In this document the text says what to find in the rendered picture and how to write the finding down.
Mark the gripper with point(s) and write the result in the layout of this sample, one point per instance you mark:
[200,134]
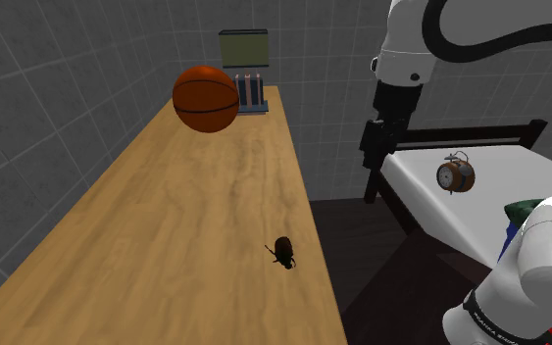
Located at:
[390,114]

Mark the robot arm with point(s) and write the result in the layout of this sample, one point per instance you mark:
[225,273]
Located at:
[533,267]

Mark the brown alarm clock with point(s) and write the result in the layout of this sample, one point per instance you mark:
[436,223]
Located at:
[455,175]

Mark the dark wood bed white mattress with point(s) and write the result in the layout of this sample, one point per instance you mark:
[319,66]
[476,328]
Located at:
[495,167]

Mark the green shade table lamp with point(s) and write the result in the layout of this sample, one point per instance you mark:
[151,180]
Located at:
[244,50]

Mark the dark green pillow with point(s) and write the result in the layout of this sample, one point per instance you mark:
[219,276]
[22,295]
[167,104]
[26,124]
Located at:
[521,209]

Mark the dark brown beetle figure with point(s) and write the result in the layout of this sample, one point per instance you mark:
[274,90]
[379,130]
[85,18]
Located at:
[284,251]

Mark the blue cloth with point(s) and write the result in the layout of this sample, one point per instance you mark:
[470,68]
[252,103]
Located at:
[507,243]

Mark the orange basketball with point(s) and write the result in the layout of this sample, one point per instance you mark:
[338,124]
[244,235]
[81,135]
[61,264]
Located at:
[205,99]

